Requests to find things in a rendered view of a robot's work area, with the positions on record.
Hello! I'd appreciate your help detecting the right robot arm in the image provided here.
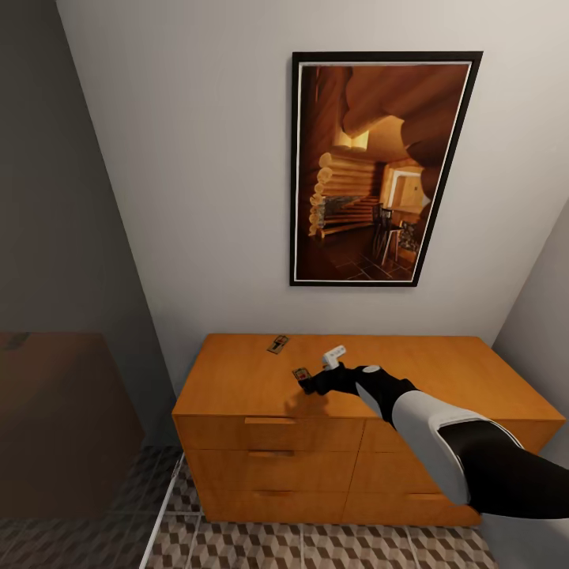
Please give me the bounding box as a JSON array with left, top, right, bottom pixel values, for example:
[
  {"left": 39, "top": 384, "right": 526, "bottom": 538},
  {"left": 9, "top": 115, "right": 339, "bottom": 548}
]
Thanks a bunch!
[{"left": 298, "top": 345, "right": 569, "bottom": 569}]

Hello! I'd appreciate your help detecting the mousetrap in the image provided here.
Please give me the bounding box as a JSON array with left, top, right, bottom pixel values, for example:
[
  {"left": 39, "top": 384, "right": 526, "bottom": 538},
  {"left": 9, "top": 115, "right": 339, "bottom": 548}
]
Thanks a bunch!
[
  {"left": 293, "top": 367, "right": 312, "bottom": 380},
  {"left": 267, "top": 334, "right": 290, "bottom": 355}
]

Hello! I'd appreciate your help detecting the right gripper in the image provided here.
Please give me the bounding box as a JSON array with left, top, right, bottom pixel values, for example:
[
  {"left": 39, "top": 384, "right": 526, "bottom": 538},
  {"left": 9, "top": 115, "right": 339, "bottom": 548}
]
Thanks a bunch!
[{"left": 298, "top": 362, "right": 351, "bottom": 396}]

